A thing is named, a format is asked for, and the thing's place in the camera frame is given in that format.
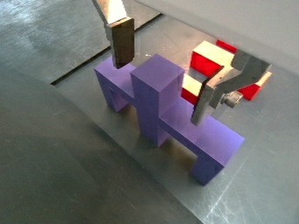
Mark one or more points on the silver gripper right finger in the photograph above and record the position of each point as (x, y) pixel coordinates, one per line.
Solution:
(246, 72)

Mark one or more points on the purple puzzle block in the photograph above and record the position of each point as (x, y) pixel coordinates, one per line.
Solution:
(151, 88)

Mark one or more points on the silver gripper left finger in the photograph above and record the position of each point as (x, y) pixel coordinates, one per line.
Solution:
(121, 30)

